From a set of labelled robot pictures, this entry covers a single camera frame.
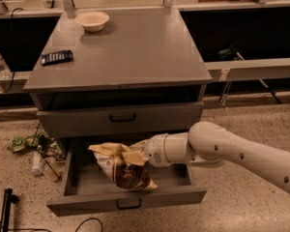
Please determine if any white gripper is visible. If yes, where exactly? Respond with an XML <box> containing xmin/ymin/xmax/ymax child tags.
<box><xmin>122</xmin><ymin>133</ymin><xmax>168</xmax><ymax>167</ymax></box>

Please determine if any brown chip bag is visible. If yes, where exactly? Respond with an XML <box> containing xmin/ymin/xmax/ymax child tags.
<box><xmin>89</xmin><ymin>142</ymin><xmax>158</xmax><ymax>190</ymax></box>

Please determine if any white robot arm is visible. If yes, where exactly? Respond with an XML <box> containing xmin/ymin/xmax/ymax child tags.
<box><xmin>123</xmin><ymin>122</ymin><xmax>290</xmax><ymax>193</ymax></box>

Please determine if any closed grey top drawer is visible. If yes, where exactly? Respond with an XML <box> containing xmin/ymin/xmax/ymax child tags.
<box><xmin>38</xmin><ymin>101</ymin><xmax>204</xmax><ymax>138</ymax></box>

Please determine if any open grey lower drawer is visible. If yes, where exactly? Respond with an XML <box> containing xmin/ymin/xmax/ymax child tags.
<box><xmin>46</xmin><ymin>135</ymin><xmax>207</xmax><ymax>217</ymax></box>

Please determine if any grey drawer cabinet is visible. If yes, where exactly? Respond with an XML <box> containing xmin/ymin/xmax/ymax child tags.
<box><xmin>24</xmin><ymin>8</ymin><xmax>212</xmax><ymax>150</ymax></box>

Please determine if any green snack bag on floor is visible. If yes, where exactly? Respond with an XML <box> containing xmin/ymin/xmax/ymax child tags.
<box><xmin>8</xmin><ymin>135</ymin><xmax>41</xmax><ymax>153</ymax></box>

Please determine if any clear cup on floor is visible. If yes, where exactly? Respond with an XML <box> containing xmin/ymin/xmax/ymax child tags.
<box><xmin>40</xmin><ymin>158</ymin><xmax>60</xmax><ymax>182</ymax></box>

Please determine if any clear bottle on floor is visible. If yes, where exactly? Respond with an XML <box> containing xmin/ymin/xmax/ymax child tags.
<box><xmin>31</xmin><ymin>151</ymin><xmax>42</xmax><ymax>177</ymax></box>

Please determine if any black remote control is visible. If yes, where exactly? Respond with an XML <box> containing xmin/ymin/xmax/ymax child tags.
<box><xmin>41</xmin><ymin>50</ymin><xmax>73</xmax><ymax>66</ymax></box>

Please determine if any black stand pole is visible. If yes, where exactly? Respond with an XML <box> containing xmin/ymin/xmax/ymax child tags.
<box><xmin>0</xmin><ymin>188</ymin><xmax>19</xmax><ymax>232</ymax></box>

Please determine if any white paper bowl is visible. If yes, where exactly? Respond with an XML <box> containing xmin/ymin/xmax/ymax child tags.
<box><xmin>75</xmin><ymin>12</ymin><xmax>109</xmax><ymax>33</ymax></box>

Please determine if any black floor cable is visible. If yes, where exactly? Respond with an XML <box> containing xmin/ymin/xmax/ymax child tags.
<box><xmin>0</xmin><ymin>217</ymin><xmax>104</xmax><ymax>232</ymax></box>

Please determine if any grey metal rail frame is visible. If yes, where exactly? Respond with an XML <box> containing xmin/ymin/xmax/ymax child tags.
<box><xmin>0</xmin><ymin>0</ymin><xmax>290</xmax><ymax>95</ymax></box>

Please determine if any clear plastic bottle on rail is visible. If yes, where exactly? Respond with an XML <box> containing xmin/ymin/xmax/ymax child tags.
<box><xmin>0</xmin><ymin>54</ymin><xmax>12</xmax><ymax>79</ymax></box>

